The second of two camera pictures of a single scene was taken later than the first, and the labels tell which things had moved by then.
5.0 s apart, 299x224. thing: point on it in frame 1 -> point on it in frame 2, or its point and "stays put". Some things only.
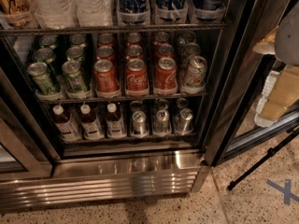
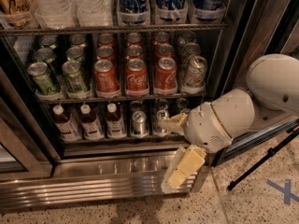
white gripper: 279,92 -> 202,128
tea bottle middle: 90,125 stays put
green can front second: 75,77 stays put
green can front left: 43,78 stays put
